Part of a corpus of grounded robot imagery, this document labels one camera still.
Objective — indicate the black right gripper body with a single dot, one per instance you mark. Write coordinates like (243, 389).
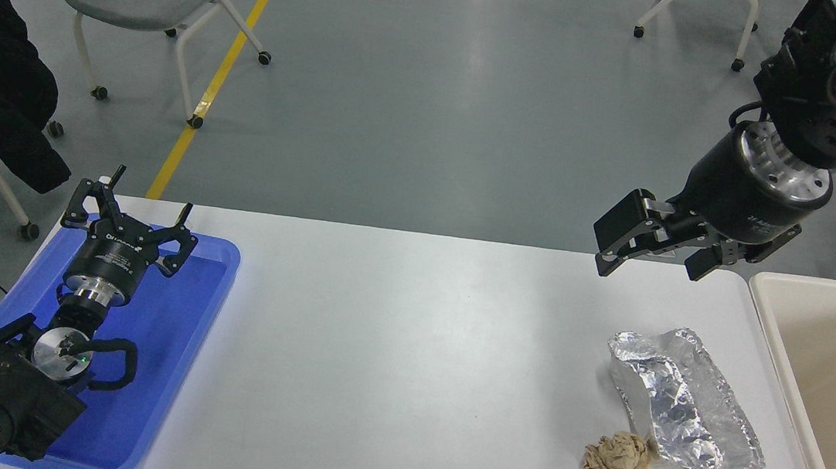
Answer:
(725, 197)

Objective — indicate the white chair legs with casters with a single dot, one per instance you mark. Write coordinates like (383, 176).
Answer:
(747, 28)

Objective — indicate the silver foil plate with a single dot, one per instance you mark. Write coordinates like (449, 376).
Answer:
(680, 402)

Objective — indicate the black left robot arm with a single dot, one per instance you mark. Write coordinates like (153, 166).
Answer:
(4, 401)

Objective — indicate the blue plastic tray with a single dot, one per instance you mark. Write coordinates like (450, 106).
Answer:
(174, 333)

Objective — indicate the crumpled tan paper ball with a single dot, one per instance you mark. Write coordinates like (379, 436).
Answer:
(618, 459)

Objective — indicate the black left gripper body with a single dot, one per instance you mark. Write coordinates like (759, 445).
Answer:
(113, 253)

